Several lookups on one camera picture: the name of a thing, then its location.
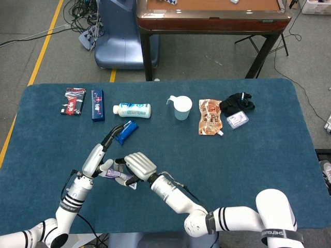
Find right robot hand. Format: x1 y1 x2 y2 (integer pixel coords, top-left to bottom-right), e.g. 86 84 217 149
113 151 158 187

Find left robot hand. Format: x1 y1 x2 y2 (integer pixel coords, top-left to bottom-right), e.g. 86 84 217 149
82 123 124 178

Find purple toothpaste tube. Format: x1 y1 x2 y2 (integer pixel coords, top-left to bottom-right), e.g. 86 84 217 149
103 167 138 190

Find blue cookie packet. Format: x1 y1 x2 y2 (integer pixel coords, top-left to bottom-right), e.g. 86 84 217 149
115 120 140 146

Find blue felt table mat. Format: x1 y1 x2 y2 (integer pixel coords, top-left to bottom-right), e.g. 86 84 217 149
0 78 321 236

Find white milk bottle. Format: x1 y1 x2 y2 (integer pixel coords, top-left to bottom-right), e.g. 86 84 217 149
112 102 152 119

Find dark blue carton box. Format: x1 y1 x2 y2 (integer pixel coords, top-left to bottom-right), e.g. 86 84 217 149
91 89 106 122

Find red black snack box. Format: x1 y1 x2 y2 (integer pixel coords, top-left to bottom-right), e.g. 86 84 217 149
60 87 87 116

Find grey robot torso base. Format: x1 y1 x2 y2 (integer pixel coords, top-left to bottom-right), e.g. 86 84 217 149
108 230 220 248

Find orange spout pouch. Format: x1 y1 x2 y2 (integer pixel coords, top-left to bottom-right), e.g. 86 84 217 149
198 99 224 137

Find clear plastic floss box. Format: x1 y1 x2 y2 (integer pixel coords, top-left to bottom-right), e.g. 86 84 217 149
226 111 249 130

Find grey power strip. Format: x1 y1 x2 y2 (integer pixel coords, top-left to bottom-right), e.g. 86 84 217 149
78 25 104 50

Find brown mahjong table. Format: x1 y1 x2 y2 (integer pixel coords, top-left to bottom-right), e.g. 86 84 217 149
136 0 293 81

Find grey sneaker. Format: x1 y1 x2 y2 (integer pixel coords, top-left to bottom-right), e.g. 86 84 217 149
319 160 331 184

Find white storage box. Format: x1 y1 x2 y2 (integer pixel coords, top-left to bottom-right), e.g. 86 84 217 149
301 0 331 15

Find light blue handled cup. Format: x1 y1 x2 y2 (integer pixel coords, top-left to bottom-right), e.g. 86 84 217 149
165 95 193 121

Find black strap bundle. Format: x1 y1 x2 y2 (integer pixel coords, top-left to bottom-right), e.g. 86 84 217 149
219 91 255 117

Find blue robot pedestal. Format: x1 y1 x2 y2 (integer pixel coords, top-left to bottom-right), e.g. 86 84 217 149
94 0 160 70

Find white floor cable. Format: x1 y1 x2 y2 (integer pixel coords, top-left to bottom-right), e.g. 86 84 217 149
0 23 70 48

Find black cable bundle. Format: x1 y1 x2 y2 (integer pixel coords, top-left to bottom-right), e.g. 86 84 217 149
63 0 104 34

